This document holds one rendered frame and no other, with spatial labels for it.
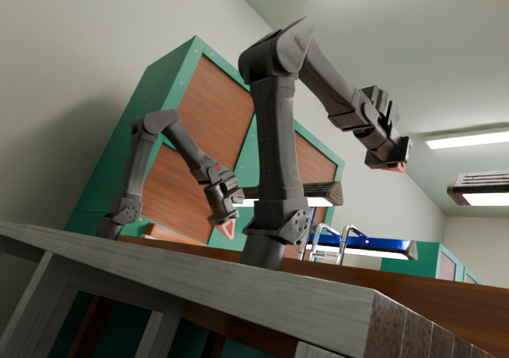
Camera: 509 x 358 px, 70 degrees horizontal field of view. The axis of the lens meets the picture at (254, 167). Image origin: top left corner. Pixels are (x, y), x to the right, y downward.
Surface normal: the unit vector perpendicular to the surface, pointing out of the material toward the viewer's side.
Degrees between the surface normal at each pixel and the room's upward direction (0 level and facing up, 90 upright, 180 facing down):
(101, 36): 90
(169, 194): 90
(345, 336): 90
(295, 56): 90
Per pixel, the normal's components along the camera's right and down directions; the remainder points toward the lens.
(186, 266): -0.67, -0.46
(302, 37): 0.69, -0.07
